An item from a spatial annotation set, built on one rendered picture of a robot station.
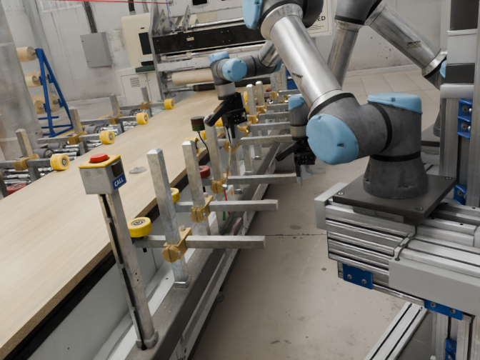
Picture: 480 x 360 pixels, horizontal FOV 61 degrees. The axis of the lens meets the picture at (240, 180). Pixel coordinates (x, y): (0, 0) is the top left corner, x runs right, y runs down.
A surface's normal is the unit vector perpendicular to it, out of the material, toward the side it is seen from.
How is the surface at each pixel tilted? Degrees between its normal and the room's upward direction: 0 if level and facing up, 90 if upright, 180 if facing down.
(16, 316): 0
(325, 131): 95
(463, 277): 0
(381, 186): 72
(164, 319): 0
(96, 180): 90
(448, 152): 90
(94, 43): 90
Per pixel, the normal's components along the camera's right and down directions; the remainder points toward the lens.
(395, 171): -0.34, 0.07
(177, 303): -0.14, -0.93
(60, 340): 0.96, -0.04
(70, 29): -0.22, 0.37
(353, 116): 0.13, -0.47
